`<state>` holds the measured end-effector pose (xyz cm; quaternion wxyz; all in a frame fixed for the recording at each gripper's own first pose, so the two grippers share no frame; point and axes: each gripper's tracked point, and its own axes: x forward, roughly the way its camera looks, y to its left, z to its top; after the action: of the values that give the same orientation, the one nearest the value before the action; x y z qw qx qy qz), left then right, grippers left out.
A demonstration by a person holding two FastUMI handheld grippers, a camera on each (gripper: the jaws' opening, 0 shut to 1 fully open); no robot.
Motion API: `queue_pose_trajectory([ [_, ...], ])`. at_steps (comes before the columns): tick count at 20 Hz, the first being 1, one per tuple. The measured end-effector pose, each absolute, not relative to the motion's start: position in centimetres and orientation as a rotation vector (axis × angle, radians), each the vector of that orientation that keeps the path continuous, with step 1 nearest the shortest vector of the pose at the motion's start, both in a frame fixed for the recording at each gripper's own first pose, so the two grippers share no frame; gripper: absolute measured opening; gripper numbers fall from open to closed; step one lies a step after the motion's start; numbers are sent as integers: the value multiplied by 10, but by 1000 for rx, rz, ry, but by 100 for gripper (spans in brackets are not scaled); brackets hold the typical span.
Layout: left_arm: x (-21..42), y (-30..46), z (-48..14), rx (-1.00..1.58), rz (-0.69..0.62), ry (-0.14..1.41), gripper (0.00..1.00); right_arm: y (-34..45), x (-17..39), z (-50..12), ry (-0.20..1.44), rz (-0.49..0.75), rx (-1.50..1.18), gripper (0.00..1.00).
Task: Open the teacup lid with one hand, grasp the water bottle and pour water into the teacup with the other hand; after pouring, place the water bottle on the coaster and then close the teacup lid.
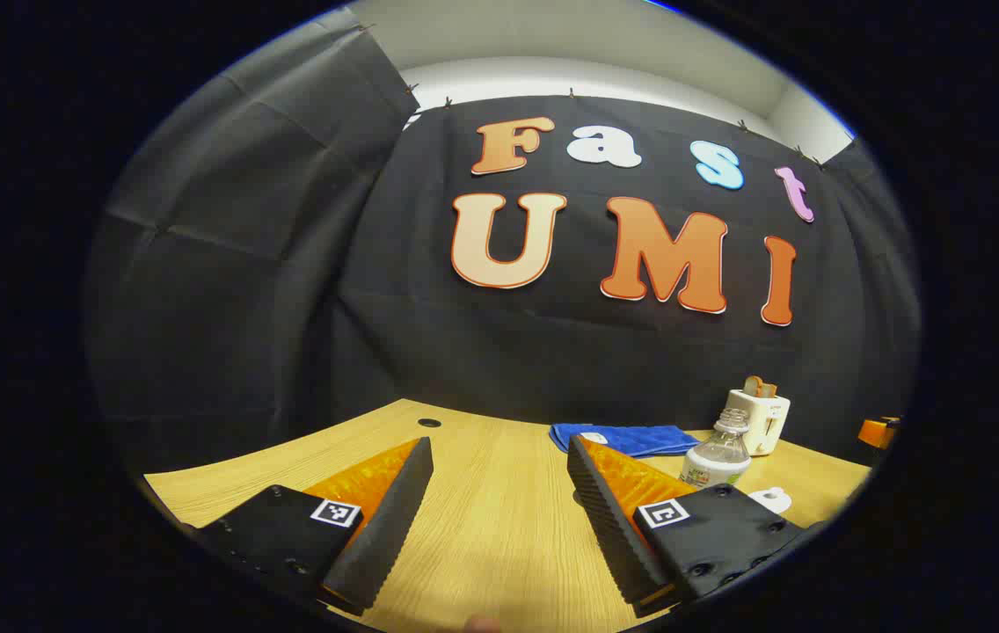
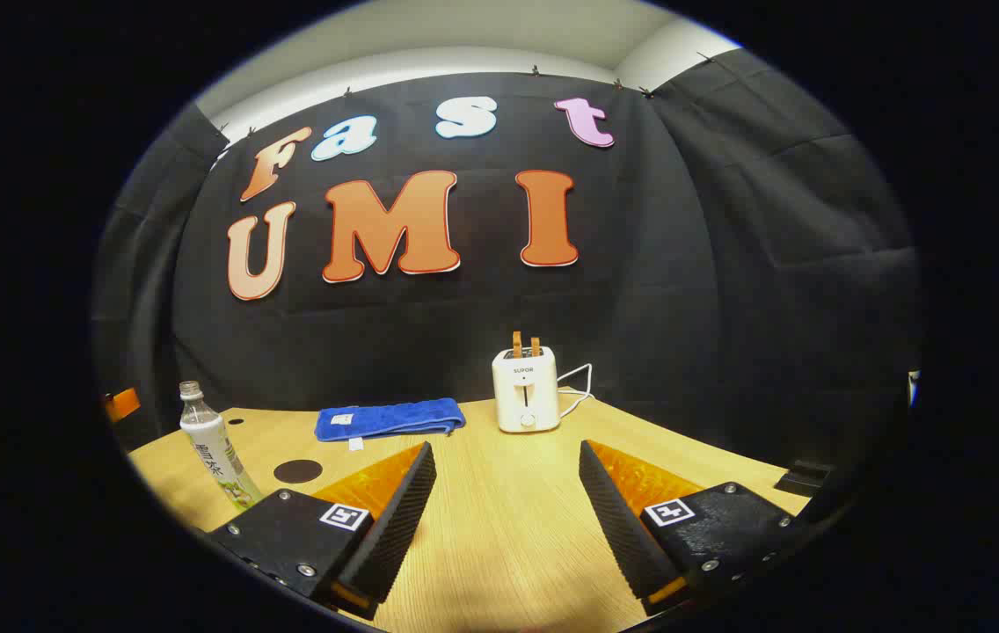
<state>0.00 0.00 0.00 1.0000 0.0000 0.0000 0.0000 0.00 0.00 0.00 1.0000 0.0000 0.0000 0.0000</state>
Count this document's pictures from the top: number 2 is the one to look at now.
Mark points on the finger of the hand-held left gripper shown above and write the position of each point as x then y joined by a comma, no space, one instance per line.
124,404

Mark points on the black table holder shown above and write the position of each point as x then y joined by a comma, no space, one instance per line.
803,479

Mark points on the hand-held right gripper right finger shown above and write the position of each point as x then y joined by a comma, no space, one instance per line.
618,519

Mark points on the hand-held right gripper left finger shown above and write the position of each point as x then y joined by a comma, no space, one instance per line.
394,519

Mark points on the clear water bottle green label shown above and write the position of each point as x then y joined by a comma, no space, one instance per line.
214,448

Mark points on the black round coaster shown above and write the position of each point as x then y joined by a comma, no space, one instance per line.
297,471

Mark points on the blue folded towel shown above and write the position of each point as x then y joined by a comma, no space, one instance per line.
390,418

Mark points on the white toaster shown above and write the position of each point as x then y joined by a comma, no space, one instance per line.
526,391

